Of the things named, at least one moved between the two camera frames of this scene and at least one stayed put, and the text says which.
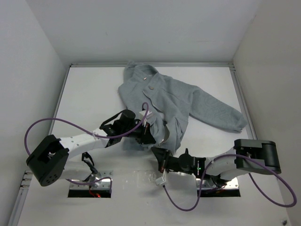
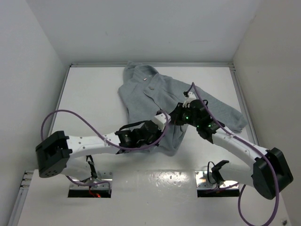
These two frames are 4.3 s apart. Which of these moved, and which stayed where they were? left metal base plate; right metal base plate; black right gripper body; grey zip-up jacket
Moved: black right gripper body
Stayed: left metal base plate; right metal base plate; grey zip-up jacket
